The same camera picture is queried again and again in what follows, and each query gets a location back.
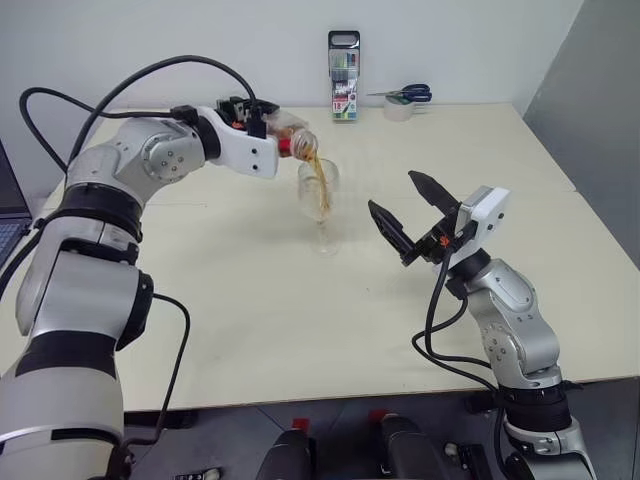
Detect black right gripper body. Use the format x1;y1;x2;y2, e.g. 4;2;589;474
406;209;484;267

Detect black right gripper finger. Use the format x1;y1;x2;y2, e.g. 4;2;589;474
367;199;417;267
407;170;461;222

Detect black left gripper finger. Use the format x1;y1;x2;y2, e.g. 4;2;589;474
248;101;281;140

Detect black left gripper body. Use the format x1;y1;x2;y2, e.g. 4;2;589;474
215;96;250;132

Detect clear plastic bottle red tape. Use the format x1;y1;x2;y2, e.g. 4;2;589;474
263;112;321;164

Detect clear wine glass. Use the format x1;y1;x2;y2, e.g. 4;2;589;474
296;158;342;258

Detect white tape roll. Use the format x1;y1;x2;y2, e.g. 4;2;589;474
383;94;416;123

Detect marker pen set case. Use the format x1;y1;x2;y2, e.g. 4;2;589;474
327;30;363;123

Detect grey partition panel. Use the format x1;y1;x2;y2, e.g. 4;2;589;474
519;0;640;375

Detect dark block white knob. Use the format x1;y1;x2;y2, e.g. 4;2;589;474
442;442;497;480

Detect dark laptop computer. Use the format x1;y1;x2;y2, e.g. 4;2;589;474
0;138;34;266

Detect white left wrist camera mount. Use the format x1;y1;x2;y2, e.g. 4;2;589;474
196;105;279;180

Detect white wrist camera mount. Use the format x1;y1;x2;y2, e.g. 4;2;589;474
196;105;279;180
453;185;512;254

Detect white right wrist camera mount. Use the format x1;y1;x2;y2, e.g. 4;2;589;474
453;185;512;254

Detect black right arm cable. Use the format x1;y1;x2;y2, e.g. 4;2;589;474
411;252;507;461

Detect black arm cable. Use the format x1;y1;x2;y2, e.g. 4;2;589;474
411;252;507;461
64;55;259;166
119;292;192;451
18;87;199;174

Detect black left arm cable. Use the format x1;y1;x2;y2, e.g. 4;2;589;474
64;55;259;166
119;292;192;451
18;87;199;174

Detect blue handled scissors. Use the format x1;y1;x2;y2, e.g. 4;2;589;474
365;82;433;104

